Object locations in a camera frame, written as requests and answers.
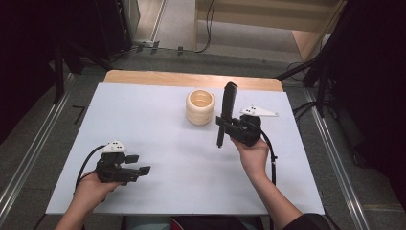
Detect hanging black cable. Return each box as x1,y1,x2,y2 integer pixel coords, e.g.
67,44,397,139
193,0,215,54

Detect person's lap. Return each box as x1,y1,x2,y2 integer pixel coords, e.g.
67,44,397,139
120,215,266,230

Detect person's right hand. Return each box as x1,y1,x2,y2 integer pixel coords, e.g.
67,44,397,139
230,137,271,180

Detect person's dark sleeve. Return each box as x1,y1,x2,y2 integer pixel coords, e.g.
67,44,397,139
282,213,333,230

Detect black metal stand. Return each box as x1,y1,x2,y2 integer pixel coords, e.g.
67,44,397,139
51,39,113,104
275,0,353,119

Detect aluminium floor rail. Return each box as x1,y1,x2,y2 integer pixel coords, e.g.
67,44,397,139
0,72,79,221
303,86,372,230

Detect black floor cables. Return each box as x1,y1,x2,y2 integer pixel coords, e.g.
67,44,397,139
286,60,322,117

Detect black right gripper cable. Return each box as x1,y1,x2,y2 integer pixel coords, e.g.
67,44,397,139
259,128,280,230

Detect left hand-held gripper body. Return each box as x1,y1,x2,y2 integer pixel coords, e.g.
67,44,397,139
95,140,142,187

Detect person's left hand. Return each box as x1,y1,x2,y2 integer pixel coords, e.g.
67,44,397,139
73,172,124,213

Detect ridged beige cup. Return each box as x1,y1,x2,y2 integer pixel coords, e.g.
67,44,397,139
185,89,216,127

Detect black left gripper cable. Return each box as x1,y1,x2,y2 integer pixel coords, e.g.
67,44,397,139
74,145,107,194

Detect light wooden shelf unit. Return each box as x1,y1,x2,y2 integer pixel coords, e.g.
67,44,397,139
193,0,349,62

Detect dark cabinet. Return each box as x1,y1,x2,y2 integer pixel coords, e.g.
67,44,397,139
95,0,142,59

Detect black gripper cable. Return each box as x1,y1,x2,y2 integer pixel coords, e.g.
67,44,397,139
74,145,107,194
259,128,280,230

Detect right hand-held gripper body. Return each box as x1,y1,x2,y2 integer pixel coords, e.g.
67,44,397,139
229,104,280,148

